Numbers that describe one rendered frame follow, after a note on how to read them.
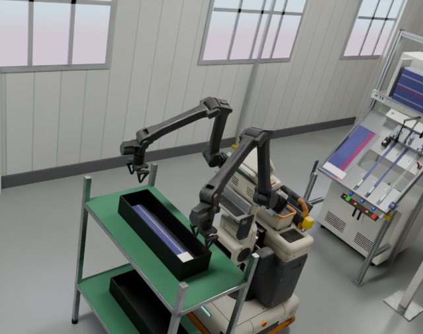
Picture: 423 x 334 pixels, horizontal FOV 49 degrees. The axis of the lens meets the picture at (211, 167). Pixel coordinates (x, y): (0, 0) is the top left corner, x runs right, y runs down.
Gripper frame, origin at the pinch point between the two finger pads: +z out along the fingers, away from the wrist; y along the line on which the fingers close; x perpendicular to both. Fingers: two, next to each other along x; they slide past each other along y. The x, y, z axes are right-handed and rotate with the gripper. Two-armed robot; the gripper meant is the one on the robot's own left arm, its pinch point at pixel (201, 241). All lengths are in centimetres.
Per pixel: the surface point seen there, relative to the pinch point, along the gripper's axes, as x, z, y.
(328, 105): 425, 85, -224
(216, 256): 18.5, 20.8, -5.0
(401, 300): 208, 113, 34
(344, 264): 206, 119, -20
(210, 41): 187, -9, -228
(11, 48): -2, -7, -232
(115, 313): -12, 81, -40
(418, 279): 209, 87, 37
